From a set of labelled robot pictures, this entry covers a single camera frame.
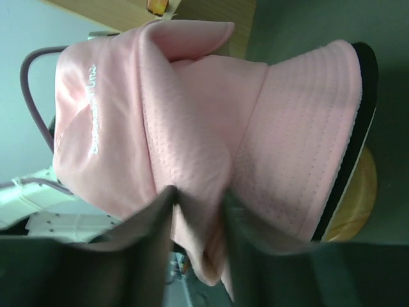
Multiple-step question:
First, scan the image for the black bucket hat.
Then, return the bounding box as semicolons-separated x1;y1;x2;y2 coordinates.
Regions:
313;42;379;241

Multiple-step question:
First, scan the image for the blue orange paperback book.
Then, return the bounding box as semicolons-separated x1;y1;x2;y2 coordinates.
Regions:
146;0;169;17

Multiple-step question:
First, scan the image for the pink bucket hat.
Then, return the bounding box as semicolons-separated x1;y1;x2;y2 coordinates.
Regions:
52;21;269;287
228;40;362;241

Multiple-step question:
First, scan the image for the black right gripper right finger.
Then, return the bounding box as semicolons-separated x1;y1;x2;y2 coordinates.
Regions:
222;192;408;306

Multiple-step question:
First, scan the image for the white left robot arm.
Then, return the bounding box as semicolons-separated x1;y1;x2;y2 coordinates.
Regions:
1;166;119;242

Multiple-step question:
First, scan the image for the wooden bookshelf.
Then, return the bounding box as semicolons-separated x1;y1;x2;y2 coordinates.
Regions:
86;0;258;61

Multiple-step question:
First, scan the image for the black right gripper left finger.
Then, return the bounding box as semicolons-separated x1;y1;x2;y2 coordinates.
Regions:
1;186;178;307

